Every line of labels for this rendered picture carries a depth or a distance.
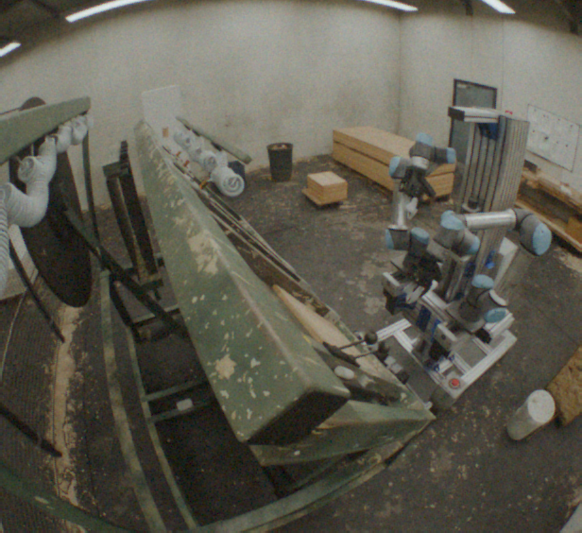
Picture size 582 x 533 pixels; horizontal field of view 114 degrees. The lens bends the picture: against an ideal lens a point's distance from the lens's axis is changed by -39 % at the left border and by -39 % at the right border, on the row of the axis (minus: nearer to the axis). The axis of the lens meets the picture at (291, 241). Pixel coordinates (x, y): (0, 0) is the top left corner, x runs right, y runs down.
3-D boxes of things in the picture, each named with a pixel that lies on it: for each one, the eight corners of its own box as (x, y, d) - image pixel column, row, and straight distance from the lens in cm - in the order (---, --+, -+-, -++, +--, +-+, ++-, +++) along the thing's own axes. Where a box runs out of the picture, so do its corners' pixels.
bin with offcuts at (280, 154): (299, 179, 585) (298, 146, 564) (273, 184, 567) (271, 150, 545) (288, 171, 629) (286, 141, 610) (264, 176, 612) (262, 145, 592)
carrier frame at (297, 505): (392, 464, 229) (433, 420, 153) (210, 550, 224) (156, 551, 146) (253, 290, 325) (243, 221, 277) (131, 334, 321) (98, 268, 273)
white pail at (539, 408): (537, 427, 293) (568, 399, 260) (518, 450, 274) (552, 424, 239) (517, 406, 289) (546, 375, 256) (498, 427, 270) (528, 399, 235)
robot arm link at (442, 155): (429, 180, 188) (456, 167, 143) (412, 179, 186) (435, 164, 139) (429, 162, 190) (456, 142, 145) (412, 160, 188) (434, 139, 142)
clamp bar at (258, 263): (333, 329, 167) (365, 297, 166) (146, 192, 90) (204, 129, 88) (323, 318, 172) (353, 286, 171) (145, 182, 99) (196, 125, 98)
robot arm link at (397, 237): (410, 253, 179) (417, 157, 176) (385, 251, 176) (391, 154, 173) (406, 249, 190) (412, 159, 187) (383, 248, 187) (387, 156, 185)
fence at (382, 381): (391, 391, 149) (398, 385, 148) (270, 344, 63) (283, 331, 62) (385, 384, 150) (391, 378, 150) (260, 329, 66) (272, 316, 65)
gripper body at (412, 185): (397, 193, 129) (403, 165, 131) (413, 198, 134) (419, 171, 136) (407, 194, 123) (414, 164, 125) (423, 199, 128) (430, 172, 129)
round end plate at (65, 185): (103, 352, 105) (4, 96, 79) (89, 355, 107) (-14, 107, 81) (101, 238, 169) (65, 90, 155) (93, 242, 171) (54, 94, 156)
